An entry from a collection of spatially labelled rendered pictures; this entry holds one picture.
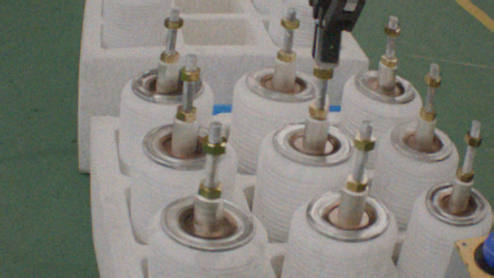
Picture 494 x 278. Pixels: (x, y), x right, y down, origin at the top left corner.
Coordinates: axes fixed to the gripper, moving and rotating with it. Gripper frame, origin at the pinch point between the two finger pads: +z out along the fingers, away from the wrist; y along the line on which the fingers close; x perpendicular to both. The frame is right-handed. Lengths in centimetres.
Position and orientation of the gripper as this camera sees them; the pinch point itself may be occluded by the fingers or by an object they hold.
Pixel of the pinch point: (326, 43)
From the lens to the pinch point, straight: 81.5
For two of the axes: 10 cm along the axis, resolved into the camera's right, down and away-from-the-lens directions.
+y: 1.6, 5.0, -8.5
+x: 9.8, 0.1, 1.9
